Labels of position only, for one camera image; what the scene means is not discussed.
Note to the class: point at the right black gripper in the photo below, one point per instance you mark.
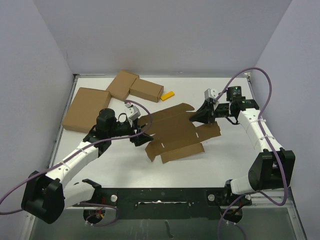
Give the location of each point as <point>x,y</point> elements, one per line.
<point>205,113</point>

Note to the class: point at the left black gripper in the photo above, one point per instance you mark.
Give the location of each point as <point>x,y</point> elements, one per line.
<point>140,138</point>

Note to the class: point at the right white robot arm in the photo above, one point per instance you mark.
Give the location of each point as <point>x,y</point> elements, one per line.
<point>273,166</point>

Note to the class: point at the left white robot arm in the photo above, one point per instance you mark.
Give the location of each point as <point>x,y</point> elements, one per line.
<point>47,194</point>

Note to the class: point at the long folded cardboard box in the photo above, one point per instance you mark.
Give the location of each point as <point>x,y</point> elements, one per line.
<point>146,90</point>

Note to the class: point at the square folded cardboard box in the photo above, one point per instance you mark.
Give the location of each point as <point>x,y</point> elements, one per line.
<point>119,88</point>

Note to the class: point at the large folded cardboard box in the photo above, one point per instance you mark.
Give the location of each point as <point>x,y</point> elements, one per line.
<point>83,112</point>

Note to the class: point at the yellow rectangular block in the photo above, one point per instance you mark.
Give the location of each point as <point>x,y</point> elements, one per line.
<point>167,96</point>

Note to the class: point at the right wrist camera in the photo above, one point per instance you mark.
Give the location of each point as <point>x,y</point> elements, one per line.
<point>210,94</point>

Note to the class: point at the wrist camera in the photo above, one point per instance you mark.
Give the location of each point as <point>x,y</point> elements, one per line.
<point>210,94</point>
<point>132,112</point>

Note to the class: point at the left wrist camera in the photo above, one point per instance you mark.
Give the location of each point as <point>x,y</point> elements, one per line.
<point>132,112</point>

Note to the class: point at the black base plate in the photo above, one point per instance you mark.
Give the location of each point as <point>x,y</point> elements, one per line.
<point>167,203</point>

